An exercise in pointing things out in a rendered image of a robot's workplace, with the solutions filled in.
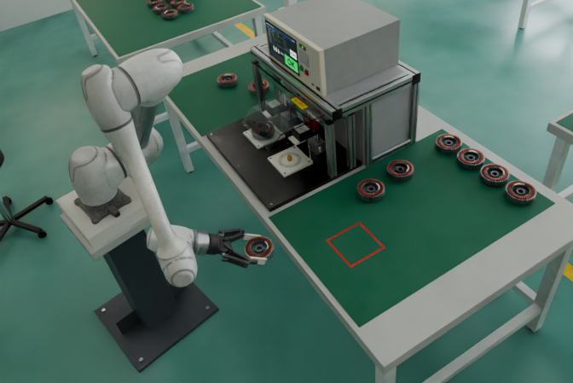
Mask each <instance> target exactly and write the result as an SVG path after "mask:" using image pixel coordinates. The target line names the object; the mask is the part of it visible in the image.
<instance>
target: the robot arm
mask: <svg viewBox="0 0 573 383"><path fill-rule="evenodd" d="M182 76H183V64H182V61H181V60H180V58H179V56H178V55H177V54H176V53H175V52H174V51H172V50H170V49H151V50H148V51H145V52H143V53H141V54H139V55H135V56H133V57H131V58H130V59H128V60H127V61H124V62H123V63H121V64H120V65H118V66H117V67H114V68H112V69H110V67H109V66H107V65H94V66H91V67H89V68H87V69H86V70H84V71H83V73H82V77H81V86H82V91H83V94H84V99H85V102H86V105H87V107H88V109H89V110H90V114H91V116H92V118H93V119H94V121H95V122H96V123H97V125H98V126H99V128H100V129H101V131H102V133H103V134H104V135H105V136H106V138H107V139H108V140H109V142H110V143H109V144H108V145H107V146H105V147H104V148H99V147H97V146H84V147H81V148H78V149H77V150H75V151H74V152H73V153H72V155H71V156H70V159H69V162H68V171H69V177H70V179H71V182H72V185H73V187H74V189H75V191H76V193H77V195H78V198H77V199H75V200H74V204H75V205H76V206H79V207H80V208H81V209H82V210H83V211H84V212H85V214H86V215H87V216H88V217H89V218H90V220H91V222H92V223H93V224H97V223H99V222H100V221H101V220H102V219H103V218H105V217H107V216H108V215H110V214H111V215H112V216H114V217H115V218H117V217H119V216H120V213H119V208H121V207H122V206H125V205H128V204H130V203H131V202H132V200H131V198H130V197H129V196H127V195H125V194H124V193H123V192H122V191H121V190H120V189H119V188H118V186H119V185H120V184H121V183H122V181H123V180H124V179H125V178H127V177H129V176H131V179H132V181H133V183H134V185H135V187H136V191H137V193H138V195H139V197H140V199H141V202H142V204H143V207H144V209H145V211H146V214H147V215H148V219H149V221H150V223H151V225H152V227H151V229H150V230H149V231H148V235H147V248H148V249H150V250H151V251H153V252H156V253H157V256H158V259H159V263H160V267H161V269H162V271H163V272H164V275H165V278H166V280H167V281H168V282H169V283H170V284H171V285H172V286H174V287H186V286H187V285H189V284H190V283H192V282H193V281H194V279H195V277H196V275H197V270H198V265H197V261H196V257H195V255H200V256H204V255H205V254H211V255H215V254H221V255H222V261H223V262H229V263H231V264H235V265H238V266H240V267H243V268H247V267H248V265H249V264H265V263H266V261H267V259H266V258H258V257H249V258H248V257H246V256H245V255H243V254H241V253H239V252H237V251H235V249H234V248H232V246H231V242H233V241H237V240H239V239H240V238H242V240H246V241H249V240H250V239H251V238H252V239H253V237H255V238H256V236H261V235H252V234H250V233H245V231H244V230H242V229H241V228H238V229H227V230H221V229H220V230H219V231H218V233H217V235H216V234H208V232H207V231H203V230H196V229H188V228H186V227H183V226H178V225H171V224H170V222H169V220H168V218H167V216H166V214H165V210H164V207H163V205H162V203H161V200H160V197H159V194H158V191H157V189H156V187H155V185H154V182H153V179H152V176H151V173H150V171H149V169H148V165H149V164H151V163H152V162H154V161H155V160H156V159H157V158H158V157H159V155H160V154H161V152H162V150H163V145H164V143H163V139H162V137H161V135H160V134H159V133H158V132H157V131H156V130H155V129H154V128H153V122H154V119H155V115H156V112H157V108H158V105H159V104H160V103H161V102H162V101H163V100H164V99H165V98H166V96H167V95H168V94H169V93H170V92H171V91H172V90H173V87H175V86H176V85H177V84H178V83H179V82H180V80H181V78H182ZM237 231H238V232H237ZM226 236H227V237H226ZM230 251H231V252H230Z"/></svg>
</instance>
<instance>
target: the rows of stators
mask: <svg viewBox="0 0 573 383"><path fill-rule="evenodd" d="M444 142H445V143H444ZM453 144H454V145H453ZM435 146H436V149H437V151H439V152H440V153H442V154H457V160H456V161H457V164H458V165H459V166H460V167H463V168H464V169H467V170H469V169H470V170H476V169H480V168H481V167H482V166H483V167H482V168H481V171H480V175H479V176H480V179H481V181H482V182H483V183H485V184H487V185H489V186H490V185H491V187H493V185H494V187H501V186H502V185H503V186H504V185H506V184H507V186H506V189H505V196H506V198H507V199H508V200H509V201H511V202H512V203H514V204H517V205H521V206H526V205H528V204H531V203H533V202H534V200H535V197H536V189H535V187H534V186H533V185H532V184H530V183H527V182H524V181H519V180H517V181H512V182H510V183H508V180H509V176H510V172H509V171H508V170H507V168H506V167H504V166H502V165H498V164H487V165H483V164H484V160H485V156H484V154H483V153H482V152H480V151H479V150H477V149H475V148H473V149H471V148H464V149H461V146H462V141H461V139H460V138H459V137H458V136H456V135H452V134H443V135H441V136H438V137H437V139H436V145H435ZM475 159H477V160H476V161H475ZM489 173H490V174H489ZM488 174H489V175H488ZM499 174H500V176H499ZM514 190H516V192H514ZM525 192H526V193H527V194H526V193H525Z"/></svg>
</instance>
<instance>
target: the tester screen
mask: <svg viewBox="0 0 573 383"><path fill-rule="evenodd" d="M266 26H267V33H268V39H269V50H270V49H272V50H273V45H274V46H275V47H276V48H277V49H279V50H280V54H278V53H277V52H276V51H275V53H276V54H278V55H279V56H281V57H282V58H283V59H284V61H282V60H281V59H280V58H278V57H277V56H276V55H274V54H273V53H271V52H270V54H272V55H273V56H274V57H276V58H277V59H278V60H280V61H281V62H283V63H284V64H285V65H287V64H286V62H285V55H287V56H289V57H290V58H291V59H293V60H294V61H296V62H297V63H298V60H295V59H294V58H293V57H291V56H290V55H289V54H288V53H286V52H285V51H284V47H283V45H285V46H286V47H288V48H289V49H290V50H291V51H293V52H294V53H296V55H297V52H296V44H295V41H293V40H292V39H290V38H289V37H288V36H287V35H285V34H284V33H282V32H280V31H279V30H277V29H276V28H274V27H273V26H271V25H270V24H269V23H268V22H266ZM273 51H274V50H273ZM284 54H285V55H284ZM292 70H293V69H292ZM293 71H294V70H293ZM294 72H295V71H294ZM295 73H297V72H295Z"/></svg>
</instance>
